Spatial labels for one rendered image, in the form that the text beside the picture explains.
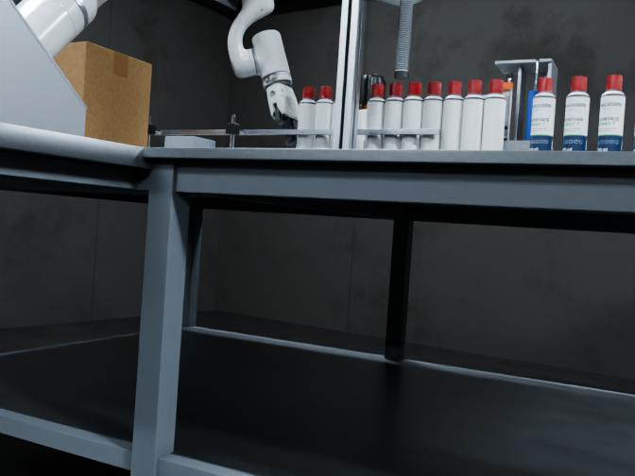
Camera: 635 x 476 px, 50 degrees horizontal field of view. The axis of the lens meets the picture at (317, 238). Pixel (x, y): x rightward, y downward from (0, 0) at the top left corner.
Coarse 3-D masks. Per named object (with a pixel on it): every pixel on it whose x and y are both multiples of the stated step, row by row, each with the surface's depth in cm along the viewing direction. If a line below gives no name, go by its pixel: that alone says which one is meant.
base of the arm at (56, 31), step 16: (32, 0) 139; (48, 0) 140; (64, 0) 142; (32, 16) 137; (48, 16) 139; (64, 16) 142; (80, 16) 145; (48, 32) 139; (64, 32) 142; (48, 48) 139
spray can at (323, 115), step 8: (320, 88) 188; (328, 88) 187; (320, 96) 188; (328, 96) 187; (320, 104) 186; (328, 104) 186; (320, 112) 186; (328, 112) 186; (320, 120) 186; (328, 120) 186; (320, 128) 186; (328, 128) 187; (320, 136) 186; (328, 136) 187; (320, 144) 186; (328, 144) 187
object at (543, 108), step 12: (540, 84) 161; (552, 84) 161; (540, 96) 160; (552, 96) 160; (540, 108) 160; (552, 108) 160; (540, 120) 160; (552, 120) 160; (540, 132) 160; (552, 132) 160; (540, 144) 160; (552, 144) 161
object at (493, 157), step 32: (192, 160) 132; (224, 160) 127; (256, 160) 123; (288, 160) 119; (320, 160) 116; (352, 160) 113; (384, 160) 111; (416, 160) 108; (448, 160) 106; (480, 160) 104; (512, 160) 101; (544, 160) 99; (576, 160) 97; (608, 160) 95
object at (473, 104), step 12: (480, 84) 168; (468, 96) 168; (480, 96) 168; (468, 108) 168; (480, 108) 167; (468, 120) 168; (480, 120) 167; (468, 132) 167; (480, 132) 168; (468, 144) 167; (480, 144) 168
